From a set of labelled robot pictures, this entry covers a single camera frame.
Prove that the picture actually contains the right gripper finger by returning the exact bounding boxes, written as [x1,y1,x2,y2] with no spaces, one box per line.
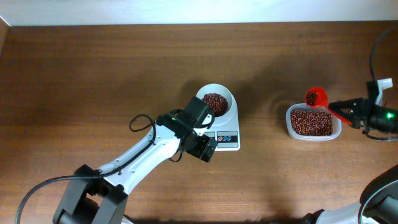
[328,98,363,112]
[334,110,362,128]

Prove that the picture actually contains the red beans in container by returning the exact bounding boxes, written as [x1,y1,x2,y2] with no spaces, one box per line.
[290,110,333,136]

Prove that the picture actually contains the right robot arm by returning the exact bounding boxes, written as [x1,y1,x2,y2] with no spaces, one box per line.
[299,98,397,224]

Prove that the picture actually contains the clear plastic container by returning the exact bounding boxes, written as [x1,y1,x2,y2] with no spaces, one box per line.
[285,103,342,141]

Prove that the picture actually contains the white bowl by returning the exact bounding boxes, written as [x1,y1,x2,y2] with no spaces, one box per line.
[196,83,236,126]

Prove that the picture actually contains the orange measuring scoop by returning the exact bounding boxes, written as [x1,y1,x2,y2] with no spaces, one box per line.
[304,87,352,125]

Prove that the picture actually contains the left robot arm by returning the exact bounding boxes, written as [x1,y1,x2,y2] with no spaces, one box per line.
[52,96,217,224]

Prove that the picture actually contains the left black cable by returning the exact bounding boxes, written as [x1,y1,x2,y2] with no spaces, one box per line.
[14,108,217,224]

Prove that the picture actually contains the white digital kitchen scale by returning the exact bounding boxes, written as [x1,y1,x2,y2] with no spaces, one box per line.
[204,98,241,151]

